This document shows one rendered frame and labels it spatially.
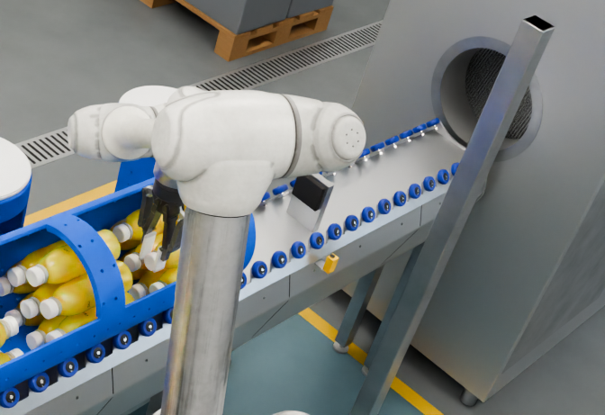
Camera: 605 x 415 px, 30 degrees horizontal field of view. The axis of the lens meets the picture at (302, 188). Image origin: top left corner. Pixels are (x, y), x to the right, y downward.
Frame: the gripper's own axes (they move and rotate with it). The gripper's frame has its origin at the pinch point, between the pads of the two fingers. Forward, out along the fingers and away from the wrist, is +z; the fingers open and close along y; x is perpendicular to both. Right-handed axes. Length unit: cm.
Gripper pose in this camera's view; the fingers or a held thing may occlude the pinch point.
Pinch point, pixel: (154, 252)
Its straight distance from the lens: 247.4
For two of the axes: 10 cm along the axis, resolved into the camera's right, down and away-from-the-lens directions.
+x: -6.4, 2.9, -7.2
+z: -2.7, 7.8, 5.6
